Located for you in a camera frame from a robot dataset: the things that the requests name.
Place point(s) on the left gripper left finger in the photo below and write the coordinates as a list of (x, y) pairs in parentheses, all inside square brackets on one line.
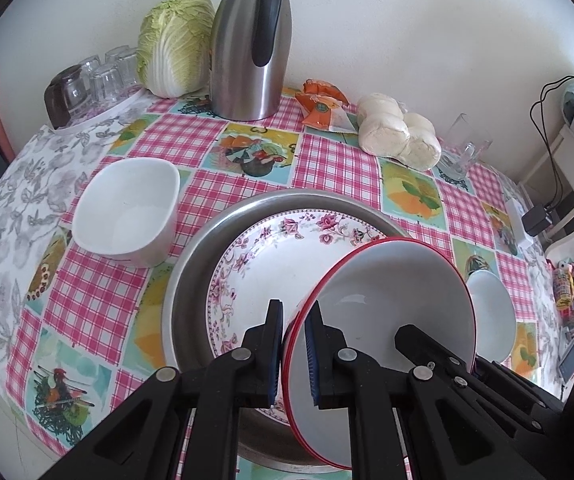
[(183, 424)]

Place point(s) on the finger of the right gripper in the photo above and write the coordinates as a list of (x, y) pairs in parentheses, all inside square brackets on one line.
[(433, 365)]

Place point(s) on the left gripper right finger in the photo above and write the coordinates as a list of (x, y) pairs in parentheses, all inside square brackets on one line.
[(392, 432)]

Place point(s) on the red rim strawberry bowl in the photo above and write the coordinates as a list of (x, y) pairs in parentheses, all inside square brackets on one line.
[(368, 295)]

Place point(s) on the pale blue bowl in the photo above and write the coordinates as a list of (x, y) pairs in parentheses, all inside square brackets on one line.
[(495, 316)]

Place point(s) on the stainless steel round pan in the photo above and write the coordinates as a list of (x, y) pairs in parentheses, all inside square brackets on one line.
[(183, 325)]

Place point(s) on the floral round plate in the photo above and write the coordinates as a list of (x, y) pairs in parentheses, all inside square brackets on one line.
[(283, 257)]

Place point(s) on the small white square bowl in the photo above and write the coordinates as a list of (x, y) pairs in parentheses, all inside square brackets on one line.
[(127, 213)]

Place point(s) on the smartphone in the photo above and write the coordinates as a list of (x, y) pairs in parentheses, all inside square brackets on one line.
[(566, 364)]

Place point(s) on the checkered pink tablecloth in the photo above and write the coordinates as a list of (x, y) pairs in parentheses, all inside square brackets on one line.
[(78, 332)]

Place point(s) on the colourful candy pack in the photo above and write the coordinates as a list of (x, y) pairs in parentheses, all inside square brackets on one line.
[(563, 290)]

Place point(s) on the white power strip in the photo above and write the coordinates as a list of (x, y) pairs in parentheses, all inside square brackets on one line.
[(515, 213)]

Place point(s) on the black power adapter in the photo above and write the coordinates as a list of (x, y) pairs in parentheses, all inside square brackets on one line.
[(536, 220)]

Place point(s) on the glass mug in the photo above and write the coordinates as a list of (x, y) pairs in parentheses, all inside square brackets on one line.
[(465, 142)]

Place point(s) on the bag of steamed buns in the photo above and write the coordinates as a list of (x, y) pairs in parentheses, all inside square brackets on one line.
[(385, 130)]

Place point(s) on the orange snack packet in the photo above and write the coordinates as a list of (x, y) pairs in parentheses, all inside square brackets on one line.
[(324, 107)]

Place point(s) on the stainless steel thermos jug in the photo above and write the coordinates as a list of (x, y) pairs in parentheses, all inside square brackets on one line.
[(250, 43)]

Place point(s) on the tray of drinking glasses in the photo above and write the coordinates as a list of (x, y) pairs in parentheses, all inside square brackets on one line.
[(108, 83)]

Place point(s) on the napa cabbage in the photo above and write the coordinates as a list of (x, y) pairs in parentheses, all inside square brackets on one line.
[(173, 47)]

